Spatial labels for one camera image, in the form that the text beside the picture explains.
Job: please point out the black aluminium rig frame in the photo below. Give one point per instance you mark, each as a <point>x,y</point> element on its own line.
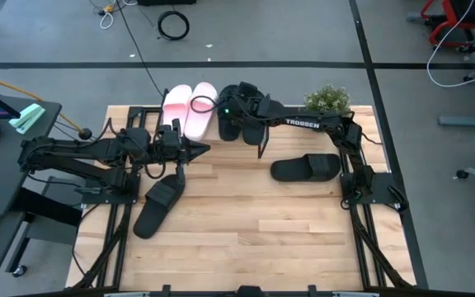
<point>134,110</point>

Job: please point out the wooden shelf with black frame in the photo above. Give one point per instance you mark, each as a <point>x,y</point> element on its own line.
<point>214,128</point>

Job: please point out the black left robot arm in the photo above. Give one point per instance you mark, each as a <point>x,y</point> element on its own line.
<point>68,154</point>

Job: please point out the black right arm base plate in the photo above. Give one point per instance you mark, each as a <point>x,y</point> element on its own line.
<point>386,187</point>

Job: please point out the mint green stapler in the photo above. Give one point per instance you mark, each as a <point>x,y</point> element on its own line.
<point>27,118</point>

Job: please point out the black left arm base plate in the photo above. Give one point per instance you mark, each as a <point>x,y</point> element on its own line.
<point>101,199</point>

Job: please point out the red office chair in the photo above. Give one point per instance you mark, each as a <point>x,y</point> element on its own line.
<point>452,10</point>

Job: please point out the pink slide sandal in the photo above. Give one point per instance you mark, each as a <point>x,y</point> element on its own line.
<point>177,108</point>
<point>201,119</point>

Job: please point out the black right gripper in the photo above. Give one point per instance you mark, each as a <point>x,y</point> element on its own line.
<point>250,105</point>

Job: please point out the potted artificial green plant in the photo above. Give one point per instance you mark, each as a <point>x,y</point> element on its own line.
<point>327,99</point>

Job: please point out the black box on floor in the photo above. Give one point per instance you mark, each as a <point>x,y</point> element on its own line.
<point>165,2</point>

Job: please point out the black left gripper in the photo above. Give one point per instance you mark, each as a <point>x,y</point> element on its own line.
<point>171,144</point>

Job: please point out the grey desk foot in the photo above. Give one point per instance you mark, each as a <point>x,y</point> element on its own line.
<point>464,120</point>

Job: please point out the black table-level camera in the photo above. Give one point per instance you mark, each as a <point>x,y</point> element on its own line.
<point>250,292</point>

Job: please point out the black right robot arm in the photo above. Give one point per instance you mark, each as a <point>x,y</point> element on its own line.
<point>303,123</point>

